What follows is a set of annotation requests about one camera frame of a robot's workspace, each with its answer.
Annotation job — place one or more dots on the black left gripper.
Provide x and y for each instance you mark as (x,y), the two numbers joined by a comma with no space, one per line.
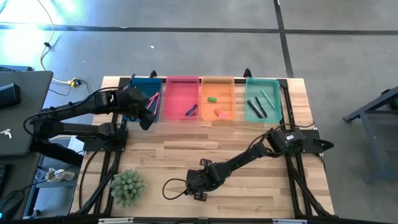
(133,101)

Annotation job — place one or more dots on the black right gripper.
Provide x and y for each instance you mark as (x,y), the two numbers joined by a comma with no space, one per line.
(202,179)

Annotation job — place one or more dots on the pink pencil with orange cap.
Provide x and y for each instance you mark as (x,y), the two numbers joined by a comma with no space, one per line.
(152,100)
(156,105)

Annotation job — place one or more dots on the pink eraser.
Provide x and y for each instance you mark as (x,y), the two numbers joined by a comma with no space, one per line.
(225,114)

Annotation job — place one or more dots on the orange eraser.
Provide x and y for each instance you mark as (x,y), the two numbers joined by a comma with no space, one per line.
(217,111)

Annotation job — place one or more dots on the green eraser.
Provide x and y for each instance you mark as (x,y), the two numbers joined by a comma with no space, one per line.
(212,99)

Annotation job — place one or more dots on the grey pen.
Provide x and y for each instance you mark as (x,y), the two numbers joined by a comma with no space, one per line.
(254,109)

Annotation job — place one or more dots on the black pen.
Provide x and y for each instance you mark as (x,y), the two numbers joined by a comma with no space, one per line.
(261,106)

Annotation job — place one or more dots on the teal pen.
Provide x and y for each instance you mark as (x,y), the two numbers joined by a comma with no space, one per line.
(268,99)

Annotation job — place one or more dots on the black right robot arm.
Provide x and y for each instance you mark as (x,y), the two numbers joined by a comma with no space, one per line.
(245,157)

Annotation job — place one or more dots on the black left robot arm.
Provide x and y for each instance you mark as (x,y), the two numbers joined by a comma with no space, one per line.
(77,107)

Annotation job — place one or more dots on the blue plastic bin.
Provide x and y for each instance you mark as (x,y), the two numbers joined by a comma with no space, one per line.
(154,84)

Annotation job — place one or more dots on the pink plastic bin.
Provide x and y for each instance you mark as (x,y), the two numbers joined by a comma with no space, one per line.
(180,93)

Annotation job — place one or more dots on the yellow plug connector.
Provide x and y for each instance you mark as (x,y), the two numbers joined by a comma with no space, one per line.
(73,82)

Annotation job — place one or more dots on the small green artificial plant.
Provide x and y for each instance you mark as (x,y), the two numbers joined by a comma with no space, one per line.
(128,187)

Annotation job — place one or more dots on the orange plastic bin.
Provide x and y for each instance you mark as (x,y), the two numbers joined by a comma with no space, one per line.
(217,90)

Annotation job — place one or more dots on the teal plastic bin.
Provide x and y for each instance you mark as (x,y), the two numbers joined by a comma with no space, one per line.
(253,90)

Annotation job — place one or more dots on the white ceramic object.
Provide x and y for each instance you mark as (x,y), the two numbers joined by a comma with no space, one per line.
(59,175)

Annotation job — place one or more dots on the black desk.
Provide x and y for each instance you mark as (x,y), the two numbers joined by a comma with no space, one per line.
(28,118)

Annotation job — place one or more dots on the black speaker box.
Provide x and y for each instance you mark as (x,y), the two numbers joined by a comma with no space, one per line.
(9,95)

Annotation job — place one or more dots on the small white object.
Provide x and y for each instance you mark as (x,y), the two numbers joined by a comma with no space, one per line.
(6,133)

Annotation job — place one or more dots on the black computer mouse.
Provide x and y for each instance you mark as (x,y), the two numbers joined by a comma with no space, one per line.
(11,202)

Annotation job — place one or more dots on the blue-grey metal cart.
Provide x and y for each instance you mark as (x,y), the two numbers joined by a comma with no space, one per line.
(367,149)

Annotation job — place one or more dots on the black frame bracket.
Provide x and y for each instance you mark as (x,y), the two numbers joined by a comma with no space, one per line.
(247,72)
(153,74)

